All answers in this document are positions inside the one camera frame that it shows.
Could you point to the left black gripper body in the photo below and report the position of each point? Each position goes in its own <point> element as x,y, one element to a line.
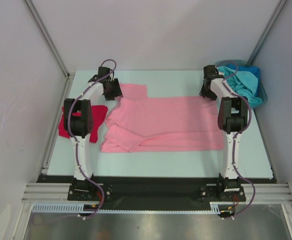
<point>114,89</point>

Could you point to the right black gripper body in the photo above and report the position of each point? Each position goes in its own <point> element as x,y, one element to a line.
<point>208,92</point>

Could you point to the pink t shirt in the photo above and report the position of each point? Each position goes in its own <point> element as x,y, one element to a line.
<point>139,123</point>

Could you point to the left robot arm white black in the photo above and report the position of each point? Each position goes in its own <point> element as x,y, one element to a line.
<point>79,123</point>

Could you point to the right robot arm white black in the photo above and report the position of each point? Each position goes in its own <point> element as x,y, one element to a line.
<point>234,117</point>

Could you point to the red folded t shirt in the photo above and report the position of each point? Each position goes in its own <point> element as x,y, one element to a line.
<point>99,113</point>

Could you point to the light blue t shirt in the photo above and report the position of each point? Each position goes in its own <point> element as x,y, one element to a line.
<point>230,70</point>

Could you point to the dark blue t shirt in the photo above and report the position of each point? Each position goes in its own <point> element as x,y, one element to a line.
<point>246,81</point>

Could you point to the teal plastic basket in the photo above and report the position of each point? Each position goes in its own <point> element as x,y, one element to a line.
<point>261,92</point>

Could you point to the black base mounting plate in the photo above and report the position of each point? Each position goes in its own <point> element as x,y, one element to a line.
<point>143,193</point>

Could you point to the left aluminium frame post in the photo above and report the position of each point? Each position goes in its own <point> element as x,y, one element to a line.
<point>46,36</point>

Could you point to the aluminium frame post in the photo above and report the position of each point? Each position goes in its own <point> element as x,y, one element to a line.
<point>46,36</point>
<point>267,30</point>

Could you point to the right aluminium frame post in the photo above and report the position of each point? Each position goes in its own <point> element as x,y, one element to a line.
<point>267,30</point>

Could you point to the slotted cable duct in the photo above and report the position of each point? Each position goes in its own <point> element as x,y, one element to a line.
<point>87,208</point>

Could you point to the aluminium rail front right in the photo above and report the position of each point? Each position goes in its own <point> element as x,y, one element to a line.
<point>266,215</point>

